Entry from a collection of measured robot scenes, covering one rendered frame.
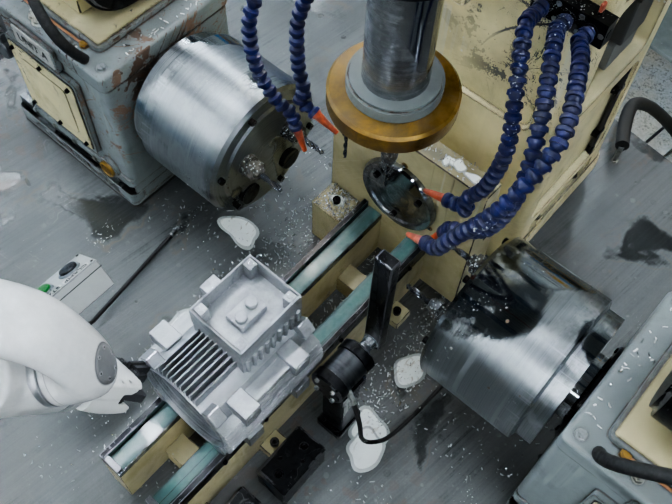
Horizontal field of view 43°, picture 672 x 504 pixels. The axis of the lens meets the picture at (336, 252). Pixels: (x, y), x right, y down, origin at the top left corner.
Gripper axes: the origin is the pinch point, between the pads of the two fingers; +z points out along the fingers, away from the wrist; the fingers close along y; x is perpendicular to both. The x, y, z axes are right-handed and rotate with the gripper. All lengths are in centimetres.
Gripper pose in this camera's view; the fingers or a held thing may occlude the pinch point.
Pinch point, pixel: (133, 373)
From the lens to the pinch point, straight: 122.7
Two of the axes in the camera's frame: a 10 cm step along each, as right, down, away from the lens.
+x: 5.8, -8.1, -0.9
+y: 7.5, 5.8, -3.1
